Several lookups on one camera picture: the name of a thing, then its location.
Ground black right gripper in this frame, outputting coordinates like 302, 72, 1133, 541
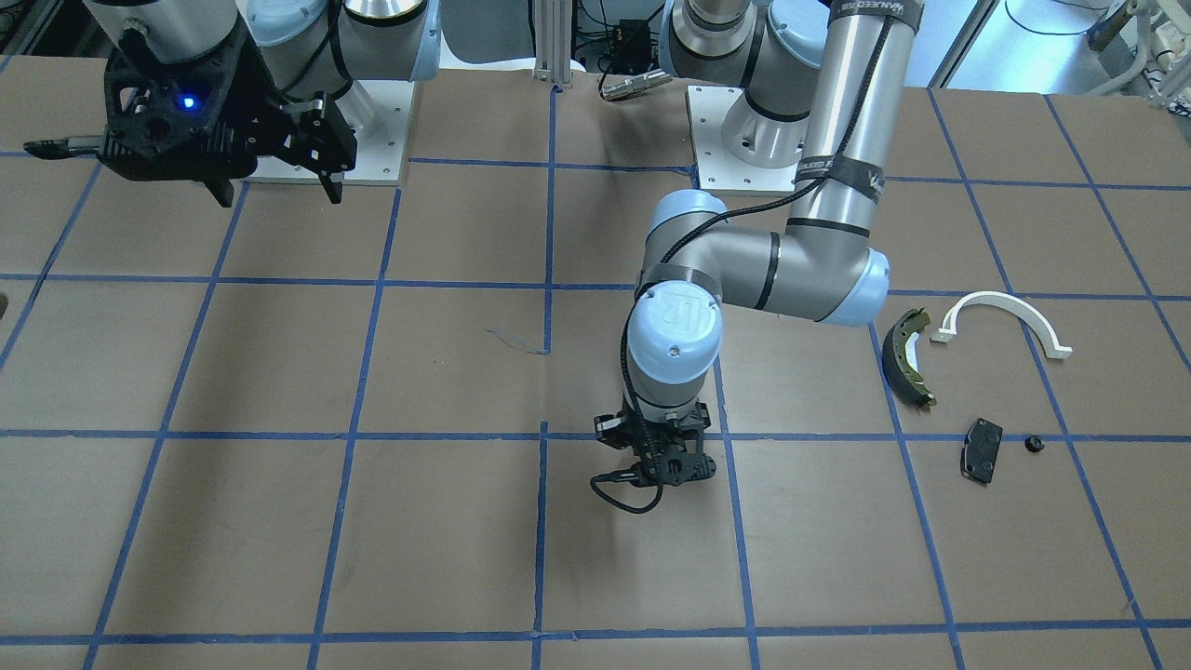
100, 19, 357, 208

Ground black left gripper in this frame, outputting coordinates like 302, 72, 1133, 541
596, 402, 717, 488

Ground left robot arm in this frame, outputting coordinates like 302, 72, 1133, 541
590, 1, 925, 491

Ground olive green brake shoe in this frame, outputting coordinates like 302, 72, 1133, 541
883, 308, 937, 411

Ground black brake pad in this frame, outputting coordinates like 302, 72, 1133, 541
960, 417, 1003, 486

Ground silver cylindrical tool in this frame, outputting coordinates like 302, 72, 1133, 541
599, 69, 674, 102

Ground white curved plastic piece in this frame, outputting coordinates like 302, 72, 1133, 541
930, 292, 1074, 361

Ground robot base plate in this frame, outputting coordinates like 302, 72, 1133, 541
688, 86, 807, 196
331, 80, 417, 186

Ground aluminium frame post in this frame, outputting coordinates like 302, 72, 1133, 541
530, 0, 573, 89

